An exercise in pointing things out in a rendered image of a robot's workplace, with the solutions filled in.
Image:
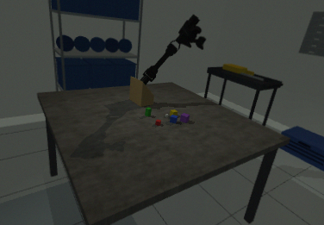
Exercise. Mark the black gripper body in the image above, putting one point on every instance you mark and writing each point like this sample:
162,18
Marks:
191,38

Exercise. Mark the red block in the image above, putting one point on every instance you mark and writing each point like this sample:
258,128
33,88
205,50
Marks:
158,122

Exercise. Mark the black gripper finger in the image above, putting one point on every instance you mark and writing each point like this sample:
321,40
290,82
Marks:
185,41
200,44

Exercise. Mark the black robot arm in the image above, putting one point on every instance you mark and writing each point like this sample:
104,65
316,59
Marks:
170,50

